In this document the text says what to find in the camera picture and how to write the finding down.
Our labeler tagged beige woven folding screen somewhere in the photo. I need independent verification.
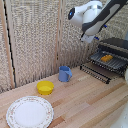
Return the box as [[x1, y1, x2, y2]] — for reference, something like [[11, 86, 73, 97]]
[[0, 0, 128, 94]]

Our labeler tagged black toaster oven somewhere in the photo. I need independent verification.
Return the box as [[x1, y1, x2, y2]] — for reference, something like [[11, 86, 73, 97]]
[[96, 37, 128, 80]]

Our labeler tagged yellow bowl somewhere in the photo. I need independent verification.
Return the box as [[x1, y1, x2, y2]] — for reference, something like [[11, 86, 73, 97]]
[[36, 80, 55, 96]]

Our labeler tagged blue mug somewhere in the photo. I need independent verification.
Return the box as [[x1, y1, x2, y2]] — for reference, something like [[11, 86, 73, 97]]
[[58, 65, 73, 83]]

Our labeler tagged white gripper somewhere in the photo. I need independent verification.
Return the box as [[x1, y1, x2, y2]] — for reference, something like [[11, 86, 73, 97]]
[[80, 23, 109, 44]]

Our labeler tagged metal ribbed oven tray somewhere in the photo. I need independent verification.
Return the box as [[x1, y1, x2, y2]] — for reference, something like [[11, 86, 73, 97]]
[[89, 50, 128, 73]]

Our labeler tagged white floral-rimmed plate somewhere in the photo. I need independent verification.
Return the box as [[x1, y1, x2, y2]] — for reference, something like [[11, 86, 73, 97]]
[[5, 95, 55, 128]]

